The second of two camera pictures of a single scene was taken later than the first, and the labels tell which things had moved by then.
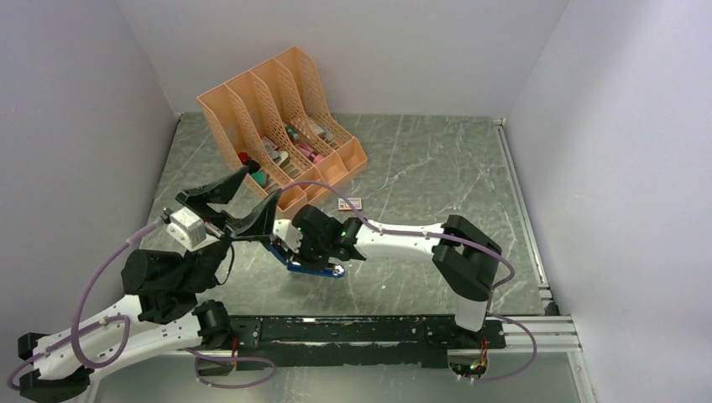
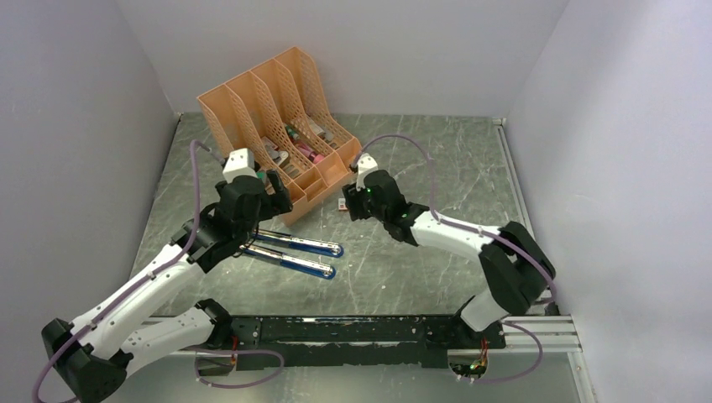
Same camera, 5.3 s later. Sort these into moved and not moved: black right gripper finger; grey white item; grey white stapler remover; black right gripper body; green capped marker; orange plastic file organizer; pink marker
Moved: black right gripper finger; black right gripper body
Not moved: orange plastic file organizer; green capped marker; pink marker; grey white item; grey white stapler remover
